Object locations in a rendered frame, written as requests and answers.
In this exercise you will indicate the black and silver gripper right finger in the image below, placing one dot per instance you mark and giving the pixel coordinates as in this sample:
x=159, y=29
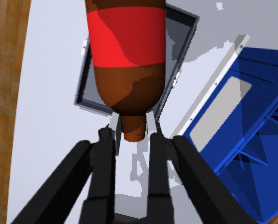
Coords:
x=212, y=200

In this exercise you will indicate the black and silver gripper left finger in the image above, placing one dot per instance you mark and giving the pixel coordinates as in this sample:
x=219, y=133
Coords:
x=54, y=200

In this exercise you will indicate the brown bottle with red label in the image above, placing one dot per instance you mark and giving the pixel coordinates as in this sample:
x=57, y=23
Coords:
x=128, y=47

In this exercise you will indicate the blue divided crate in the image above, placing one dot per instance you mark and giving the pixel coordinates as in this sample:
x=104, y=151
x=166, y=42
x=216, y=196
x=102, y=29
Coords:
x=224, y=131

